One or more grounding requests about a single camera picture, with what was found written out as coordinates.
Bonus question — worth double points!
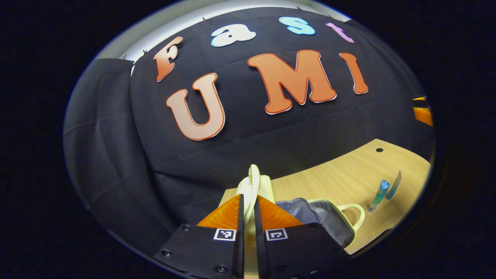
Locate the cream suitcase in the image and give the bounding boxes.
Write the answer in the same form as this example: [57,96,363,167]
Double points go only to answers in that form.
[236,164,366,279]

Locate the blue capped clear bottle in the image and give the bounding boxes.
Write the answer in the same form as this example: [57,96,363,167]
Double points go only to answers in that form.
[368,179,391,212]

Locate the black backdrop cloth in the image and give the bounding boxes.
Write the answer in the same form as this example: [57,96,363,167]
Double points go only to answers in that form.
[63,6,434,248]

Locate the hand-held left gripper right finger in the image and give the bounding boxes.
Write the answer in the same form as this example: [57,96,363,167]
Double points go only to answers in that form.
[254,195,349,279]

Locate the blue squeeze tube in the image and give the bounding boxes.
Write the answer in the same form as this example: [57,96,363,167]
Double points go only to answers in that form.
[386,170,402,200]

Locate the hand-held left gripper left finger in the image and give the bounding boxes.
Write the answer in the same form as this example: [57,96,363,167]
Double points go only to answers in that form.
[153,194,245,279]

